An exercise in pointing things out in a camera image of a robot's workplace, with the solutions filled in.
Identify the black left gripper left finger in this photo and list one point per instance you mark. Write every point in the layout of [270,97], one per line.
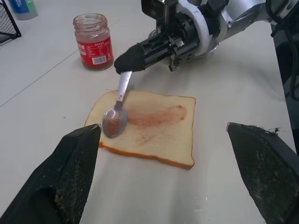
[60,177]

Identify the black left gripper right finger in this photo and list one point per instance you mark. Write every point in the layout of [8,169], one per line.
[264,168]

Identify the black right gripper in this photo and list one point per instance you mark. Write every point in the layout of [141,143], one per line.
[187,45]

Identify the metal spoon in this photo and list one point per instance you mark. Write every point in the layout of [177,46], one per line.
[114,123]

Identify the glass jam jar red label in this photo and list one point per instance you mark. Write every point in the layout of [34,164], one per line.
[95,49]

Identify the white bread slice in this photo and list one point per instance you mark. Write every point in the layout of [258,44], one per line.
[158,130]

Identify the plastic bottle blue green label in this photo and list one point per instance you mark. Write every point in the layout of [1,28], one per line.
[23,9]

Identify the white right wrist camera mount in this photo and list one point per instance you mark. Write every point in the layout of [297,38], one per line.
[201,25]

